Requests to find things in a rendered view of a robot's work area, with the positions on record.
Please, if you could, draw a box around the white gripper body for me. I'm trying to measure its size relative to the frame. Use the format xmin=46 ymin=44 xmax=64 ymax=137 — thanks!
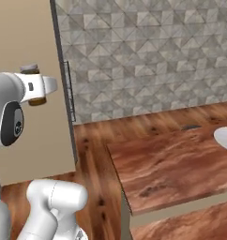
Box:
xmin=42 ymin=75 xmax=59 ymax=96

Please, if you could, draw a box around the brown cinnamon bottle grey cap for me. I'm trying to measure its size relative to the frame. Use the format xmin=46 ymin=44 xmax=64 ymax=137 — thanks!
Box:
xmin=19 ymin=63 xmax=47 ymax=107

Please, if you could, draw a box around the beige cabinet door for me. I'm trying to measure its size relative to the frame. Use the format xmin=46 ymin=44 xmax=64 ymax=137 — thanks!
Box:
xmin=0 ymin=0 xmax=79 ymax=187

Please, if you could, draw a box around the white plate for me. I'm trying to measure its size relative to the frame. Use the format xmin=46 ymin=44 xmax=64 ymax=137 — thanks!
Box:
xmin=213 ymin=126 xmax=227 ymax=153

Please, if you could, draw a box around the thin dark cabinet door handle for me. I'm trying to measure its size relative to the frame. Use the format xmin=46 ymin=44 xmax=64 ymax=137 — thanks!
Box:
xmin=64 ymin=60 xmax=77 ymax=123

